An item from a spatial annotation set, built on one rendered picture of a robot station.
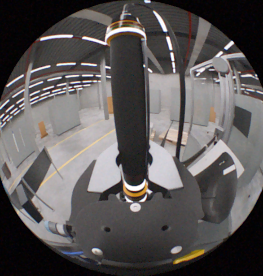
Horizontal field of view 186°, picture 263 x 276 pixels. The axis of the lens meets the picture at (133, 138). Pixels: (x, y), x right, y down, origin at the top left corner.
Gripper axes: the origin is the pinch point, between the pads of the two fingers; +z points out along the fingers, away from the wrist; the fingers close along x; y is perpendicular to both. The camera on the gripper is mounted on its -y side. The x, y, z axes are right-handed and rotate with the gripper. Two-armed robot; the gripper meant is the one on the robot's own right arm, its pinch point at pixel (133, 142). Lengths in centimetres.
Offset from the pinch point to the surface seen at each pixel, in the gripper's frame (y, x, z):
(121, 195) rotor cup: 28.5, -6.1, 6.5
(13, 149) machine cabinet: 53, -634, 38
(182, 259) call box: 40, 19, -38
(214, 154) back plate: 18.1, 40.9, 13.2
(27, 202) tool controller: 25, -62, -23
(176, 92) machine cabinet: -28, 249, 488
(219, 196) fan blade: 5.1, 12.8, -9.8
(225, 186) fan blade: 4.5, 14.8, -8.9
